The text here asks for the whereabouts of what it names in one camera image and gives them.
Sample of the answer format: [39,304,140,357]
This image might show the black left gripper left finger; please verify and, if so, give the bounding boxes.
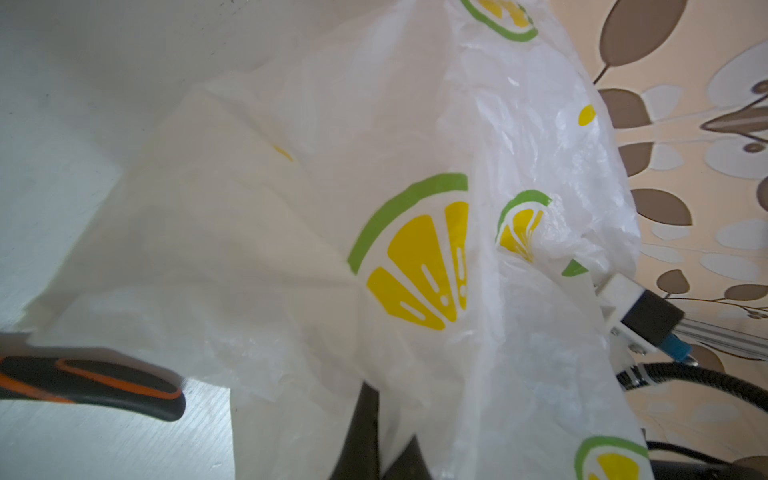
[329,383,380,480]

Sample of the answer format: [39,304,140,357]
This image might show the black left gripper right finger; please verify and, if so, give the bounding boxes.
[382,436,432,480]

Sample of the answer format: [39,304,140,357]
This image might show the white lemon-print plastic bag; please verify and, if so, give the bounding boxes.
[22,1,652,479]

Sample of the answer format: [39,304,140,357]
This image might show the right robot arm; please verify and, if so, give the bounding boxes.
[627,380,767,474]

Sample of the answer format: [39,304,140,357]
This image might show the orange grey pliers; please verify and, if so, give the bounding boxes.
[1,356,186,422]

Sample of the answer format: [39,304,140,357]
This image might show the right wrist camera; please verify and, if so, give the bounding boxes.
[596,273,692,363]

